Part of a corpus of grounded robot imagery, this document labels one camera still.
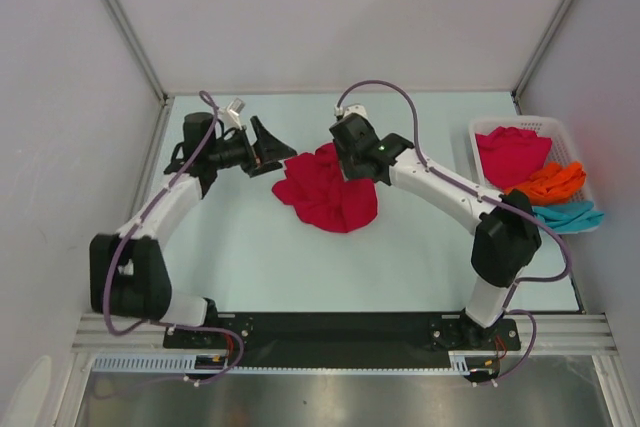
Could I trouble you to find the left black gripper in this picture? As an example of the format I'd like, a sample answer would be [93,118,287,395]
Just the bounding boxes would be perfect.
[207,117,295,178]

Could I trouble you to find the magenta red t shirt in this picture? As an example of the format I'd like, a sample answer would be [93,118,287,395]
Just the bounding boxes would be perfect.
[272,143,378,234]
[475,126,552,190]

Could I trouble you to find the white plastic laundry basket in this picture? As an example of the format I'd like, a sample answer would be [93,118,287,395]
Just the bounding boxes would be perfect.
[469,116,595,206]

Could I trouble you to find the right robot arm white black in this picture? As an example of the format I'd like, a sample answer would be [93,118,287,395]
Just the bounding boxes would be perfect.
[329,113,541,348]

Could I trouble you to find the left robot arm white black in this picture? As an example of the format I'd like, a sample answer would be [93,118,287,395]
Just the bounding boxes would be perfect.
[89,112,297,347]

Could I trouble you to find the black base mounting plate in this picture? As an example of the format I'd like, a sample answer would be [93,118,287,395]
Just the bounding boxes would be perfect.
[164,310,524,371]

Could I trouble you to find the orange t shirt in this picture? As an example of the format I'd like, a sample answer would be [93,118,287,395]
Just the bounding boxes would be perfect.
[504,162,587,206]

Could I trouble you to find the teal t shirt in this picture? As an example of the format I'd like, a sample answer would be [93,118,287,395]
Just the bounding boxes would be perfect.
[533,201,604,235]

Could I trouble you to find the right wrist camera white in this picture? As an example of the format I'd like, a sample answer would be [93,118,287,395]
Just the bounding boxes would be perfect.
[334,104,368,120]

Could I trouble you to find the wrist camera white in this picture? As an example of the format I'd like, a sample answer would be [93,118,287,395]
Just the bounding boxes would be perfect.
[218,98,245,130]
[334,104,368,120]

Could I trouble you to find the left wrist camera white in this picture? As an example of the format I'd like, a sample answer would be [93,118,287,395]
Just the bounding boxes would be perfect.
[218,98,245,130]

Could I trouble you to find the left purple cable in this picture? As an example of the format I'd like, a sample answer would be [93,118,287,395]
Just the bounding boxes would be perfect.
[103,90,246,388]

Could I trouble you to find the purple cable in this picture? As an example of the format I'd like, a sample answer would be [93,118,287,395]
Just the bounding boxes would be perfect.
[103,90,246,388]
[333,79,572,388]

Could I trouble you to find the white slotted cable duct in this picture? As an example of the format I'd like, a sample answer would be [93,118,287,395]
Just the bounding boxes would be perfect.
[91,353,481,376]

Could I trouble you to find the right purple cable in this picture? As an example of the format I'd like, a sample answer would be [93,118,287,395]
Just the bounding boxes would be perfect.
[333,79,572,388]

